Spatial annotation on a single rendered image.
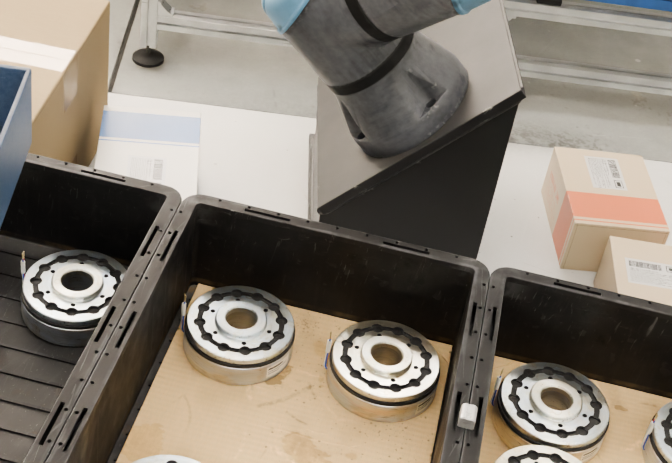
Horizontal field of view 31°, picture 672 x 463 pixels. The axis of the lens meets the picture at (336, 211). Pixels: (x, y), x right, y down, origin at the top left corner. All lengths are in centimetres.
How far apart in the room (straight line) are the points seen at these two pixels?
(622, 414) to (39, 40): 77
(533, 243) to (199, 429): 63
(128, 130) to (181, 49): 170
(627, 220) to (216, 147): 54
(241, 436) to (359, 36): 44
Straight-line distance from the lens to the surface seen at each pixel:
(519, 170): 170
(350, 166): 140
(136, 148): 147
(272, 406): 112
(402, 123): 134
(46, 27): 148
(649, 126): 326
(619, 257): 147
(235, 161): 161
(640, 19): 308
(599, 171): 161
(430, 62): 135
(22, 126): 96
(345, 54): 130
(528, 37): 351
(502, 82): 134
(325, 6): 127
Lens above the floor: 165
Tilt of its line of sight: 38 degrees down
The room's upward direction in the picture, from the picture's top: 10 degrees clockwise
